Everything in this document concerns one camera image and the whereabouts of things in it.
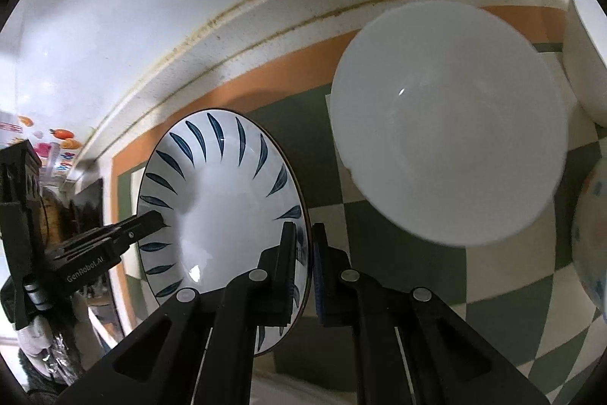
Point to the blue leaf pattern plate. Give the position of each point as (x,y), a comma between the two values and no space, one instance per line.
(213,196)

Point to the floral patterned bowl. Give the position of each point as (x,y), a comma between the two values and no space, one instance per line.
(593,243)

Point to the colourful wall stickers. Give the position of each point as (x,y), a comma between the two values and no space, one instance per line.
(61,134)

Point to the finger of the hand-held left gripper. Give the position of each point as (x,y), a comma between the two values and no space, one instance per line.
(142,227)

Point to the green white checkered tablecloth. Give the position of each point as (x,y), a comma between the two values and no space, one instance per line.
(498,315)

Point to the large white bowl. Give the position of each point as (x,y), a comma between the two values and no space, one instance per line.
(450,125)

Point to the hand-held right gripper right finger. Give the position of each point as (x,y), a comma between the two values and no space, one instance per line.
(318,279)

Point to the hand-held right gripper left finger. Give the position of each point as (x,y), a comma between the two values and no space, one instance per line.
(289,265)

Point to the black cooktop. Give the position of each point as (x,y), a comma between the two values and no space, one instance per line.
(86,205)

